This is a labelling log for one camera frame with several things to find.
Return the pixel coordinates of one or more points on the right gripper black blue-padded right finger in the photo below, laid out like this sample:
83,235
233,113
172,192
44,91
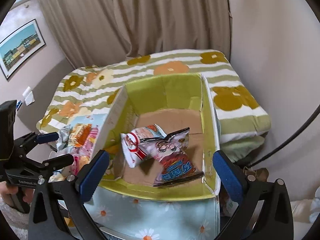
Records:
264,210

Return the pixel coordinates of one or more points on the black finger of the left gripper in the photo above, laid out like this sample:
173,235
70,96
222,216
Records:
57,163

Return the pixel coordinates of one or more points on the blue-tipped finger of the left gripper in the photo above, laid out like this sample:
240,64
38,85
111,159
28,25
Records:
42,138

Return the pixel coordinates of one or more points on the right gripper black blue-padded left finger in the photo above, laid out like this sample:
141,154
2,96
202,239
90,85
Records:
45,218

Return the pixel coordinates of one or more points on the silver grey snack bag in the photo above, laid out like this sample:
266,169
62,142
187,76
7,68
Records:
63,139

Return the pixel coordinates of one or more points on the pink marshmallow bag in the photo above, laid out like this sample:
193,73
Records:
82,155

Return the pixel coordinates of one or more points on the orange white cake snack bag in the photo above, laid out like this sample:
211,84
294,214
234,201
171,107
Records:
79,134

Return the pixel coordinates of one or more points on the white red snack bag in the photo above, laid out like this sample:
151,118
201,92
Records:
132,143

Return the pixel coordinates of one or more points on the red blue snack bag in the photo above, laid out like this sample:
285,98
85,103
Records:
176,165

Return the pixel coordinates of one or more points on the person's left hand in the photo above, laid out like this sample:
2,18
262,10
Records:
7,191

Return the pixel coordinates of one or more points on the light blue daisy cloth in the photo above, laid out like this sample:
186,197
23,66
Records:
145,219

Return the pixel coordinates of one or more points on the framed townscape picture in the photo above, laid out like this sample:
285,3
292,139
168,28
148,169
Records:
19,46

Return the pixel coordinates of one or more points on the green cardboard box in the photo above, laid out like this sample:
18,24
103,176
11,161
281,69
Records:
123,117

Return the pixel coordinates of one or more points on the beige curtain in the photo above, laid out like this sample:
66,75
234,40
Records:
104,32

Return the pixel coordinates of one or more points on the white wall switch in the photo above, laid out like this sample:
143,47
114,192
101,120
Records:
28,96

